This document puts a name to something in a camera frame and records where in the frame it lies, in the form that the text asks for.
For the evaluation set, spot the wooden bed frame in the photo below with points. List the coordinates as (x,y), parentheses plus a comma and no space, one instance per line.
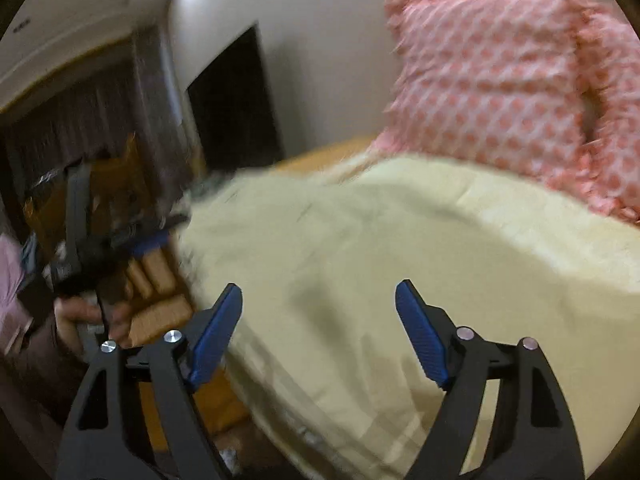
(320,156)

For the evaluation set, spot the person's left hand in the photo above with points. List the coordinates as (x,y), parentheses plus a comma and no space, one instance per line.
(75,317)

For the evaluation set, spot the small pink patterned pillow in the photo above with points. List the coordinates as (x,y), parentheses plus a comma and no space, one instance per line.
(617,125)

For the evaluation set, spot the person's left forearm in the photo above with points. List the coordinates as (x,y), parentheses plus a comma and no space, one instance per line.
(42,370)

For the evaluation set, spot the dark brown curtain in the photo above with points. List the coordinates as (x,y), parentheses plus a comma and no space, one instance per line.
(75,120)

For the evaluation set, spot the wooden chair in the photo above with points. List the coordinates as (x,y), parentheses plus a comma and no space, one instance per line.
(120,175)

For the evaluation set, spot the large pink patterned pillow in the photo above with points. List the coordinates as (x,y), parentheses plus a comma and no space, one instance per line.
(485,80)

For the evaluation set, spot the dark wooden door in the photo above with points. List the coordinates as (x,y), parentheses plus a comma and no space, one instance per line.
(235,105)

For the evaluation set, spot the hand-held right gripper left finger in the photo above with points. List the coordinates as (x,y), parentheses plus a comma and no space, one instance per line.
(216,332)

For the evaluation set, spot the cream bed sheet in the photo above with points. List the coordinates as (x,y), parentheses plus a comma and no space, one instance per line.
(380,240)

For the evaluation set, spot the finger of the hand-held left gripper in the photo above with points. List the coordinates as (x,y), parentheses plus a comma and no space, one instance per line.
(150,244)

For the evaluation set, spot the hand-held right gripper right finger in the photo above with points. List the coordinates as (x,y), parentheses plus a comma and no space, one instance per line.
(420,332)

